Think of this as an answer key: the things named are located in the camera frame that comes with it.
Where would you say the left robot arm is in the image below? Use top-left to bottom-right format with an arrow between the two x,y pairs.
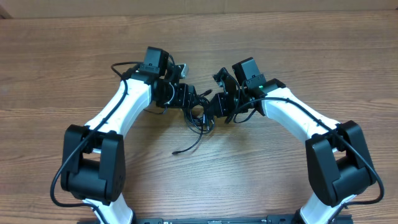
52,47 -> 195,223

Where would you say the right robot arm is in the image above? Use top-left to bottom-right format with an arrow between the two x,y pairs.
208,57 -> 381,223

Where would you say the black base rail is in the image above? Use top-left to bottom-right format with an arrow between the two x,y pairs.
130,214 -> 354,224

